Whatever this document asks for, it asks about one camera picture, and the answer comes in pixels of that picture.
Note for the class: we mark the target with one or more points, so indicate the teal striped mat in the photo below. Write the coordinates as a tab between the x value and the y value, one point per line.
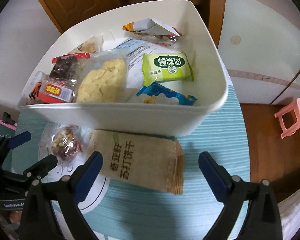
215	142

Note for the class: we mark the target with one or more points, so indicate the green snack packet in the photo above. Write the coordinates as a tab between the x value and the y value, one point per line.
167	67

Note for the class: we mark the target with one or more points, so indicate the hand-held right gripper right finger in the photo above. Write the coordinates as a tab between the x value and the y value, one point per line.
212	177

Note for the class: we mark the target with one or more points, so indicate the wooden cabinet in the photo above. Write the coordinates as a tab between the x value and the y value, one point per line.
65	0

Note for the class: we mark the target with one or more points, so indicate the red bordered snack packet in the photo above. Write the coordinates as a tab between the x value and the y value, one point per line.
62	77

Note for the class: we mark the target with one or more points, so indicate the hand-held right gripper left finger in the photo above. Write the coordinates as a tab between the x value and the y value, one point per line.
90	177

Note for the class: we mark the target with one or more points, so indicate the light blue snack packet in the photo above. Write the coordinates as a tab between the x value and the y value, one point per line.
136	52

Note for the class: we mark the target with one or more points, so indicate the yellow cake clear packet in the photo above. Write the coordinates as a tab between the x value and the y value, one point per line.
102	80

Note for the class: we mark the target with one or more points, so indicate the white round plate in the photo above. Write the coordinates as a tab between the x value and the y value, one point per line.
95	195

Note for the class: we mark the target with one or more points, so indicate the beige cracker packet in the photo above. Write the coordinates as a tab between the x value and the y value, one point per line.
140	160

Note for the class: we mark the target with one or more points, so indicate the white plastic bin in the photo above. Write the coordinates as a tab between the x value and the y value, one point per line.
140	117

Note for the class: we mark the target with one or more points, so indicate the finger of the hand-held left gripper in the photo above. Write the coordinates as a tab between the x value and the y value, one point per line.
20	138
42	166

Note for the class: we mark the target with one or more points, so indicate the red and white snack packet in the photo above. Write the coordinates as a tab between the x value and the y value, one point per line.
32	90

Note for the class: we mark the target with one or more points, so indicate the pink plastic stool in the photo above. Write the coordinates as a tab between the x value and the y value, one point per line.
293	116

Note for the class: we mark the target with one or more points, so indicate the black clip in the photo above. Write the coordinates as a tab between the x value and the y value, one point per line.
8	118

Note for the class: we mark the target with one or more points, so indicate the orange and white snack packet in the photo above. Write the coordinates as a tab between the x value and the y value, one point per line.
150	27

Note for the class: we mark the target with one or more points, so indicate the small cake clear packet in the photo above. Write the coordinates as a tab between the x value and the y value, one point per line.
90	46

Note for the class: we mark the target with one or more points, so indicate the pink framed green chalkboard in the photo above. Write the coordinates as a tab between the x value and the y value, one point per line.
0	123

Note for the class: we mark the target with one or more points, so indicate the brown nut ball packet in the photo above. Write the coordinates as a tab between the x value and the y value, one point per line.
65	143

